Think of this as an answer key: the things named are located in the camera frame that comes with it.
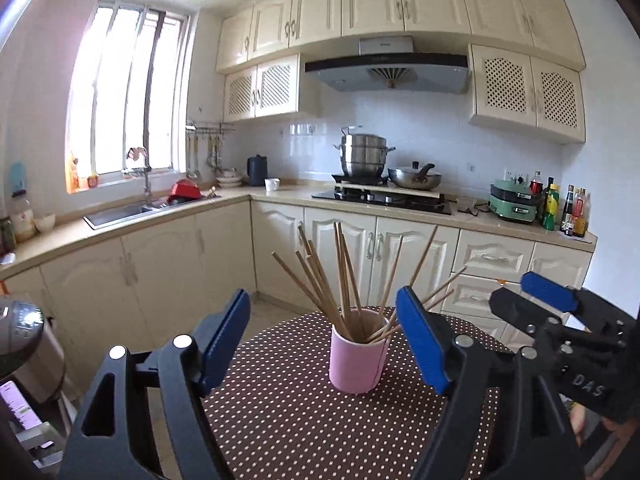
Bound red pot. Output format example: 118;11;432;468
167;179;203;205

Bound cream upper wall cabinets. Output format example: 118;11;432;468
215;0;587;73

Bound metal kitchen faucet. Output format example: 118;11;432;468
125;146;153;206

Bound stainless steel sink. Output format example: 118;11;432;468
82;202;171;231

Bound white storage cart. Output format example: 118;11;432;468
10;395;76;471

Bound green bottle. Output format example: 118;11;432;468
542;182;560;231

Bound green electric cooker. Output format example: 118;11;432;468
487;180;543;225

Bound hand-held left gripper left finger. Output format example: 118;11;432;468
59;288;251;480

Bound cream lattice door cabinet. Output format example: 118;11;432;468
467;44;587;145
223;53;321;123

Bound small dark glass jar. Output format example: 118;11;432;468
0;216;17;256

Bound large glass jar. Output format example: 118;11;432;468
11;191;37;243

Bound phone with pink screen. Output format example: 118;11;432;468
0;380;36;433

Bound red sauce bottle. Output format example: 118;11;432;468
572;187;592;238

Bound cream base cabinets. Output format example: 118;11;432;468
0;195;598;401

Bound hanging metal spatula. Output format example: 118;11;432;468
206;132;223;171

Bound dark soy sauce bottle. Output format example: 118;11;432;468
561;184;575;235

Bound metal utensil rail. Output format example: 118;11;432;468
185;121;236;136

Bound black range hood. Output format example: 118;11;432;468
304;36;472;95

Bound stainless steel steamer pot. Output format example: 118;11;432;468
333;125;396;178

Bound black glass gas cooktop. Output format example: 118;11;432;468
311;185;458;216

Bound black electric kettle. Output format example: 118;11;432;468
247;154;269;187

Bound pink cup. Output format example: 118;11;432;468
328;308;391;393

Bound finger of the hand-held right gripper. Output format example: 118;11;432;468
488;286;619;357
520;270;629;337

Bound bunch of wooden chopsticks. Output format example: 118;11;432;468
271;222;468;345

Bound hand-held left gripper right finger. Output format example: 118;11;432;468
395;285;586;480

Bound person's right hand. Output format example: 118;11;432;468
570;402;591;448

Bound hanging metal ladle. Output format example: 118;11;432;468
186;132;202;181

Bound dark rice cooker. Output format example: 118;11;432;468
0;297;66;401

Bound barred kitchen window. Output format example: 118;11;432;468
65;2;193;193

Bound steel wok with lid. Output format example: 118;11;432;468
387;161;443;191

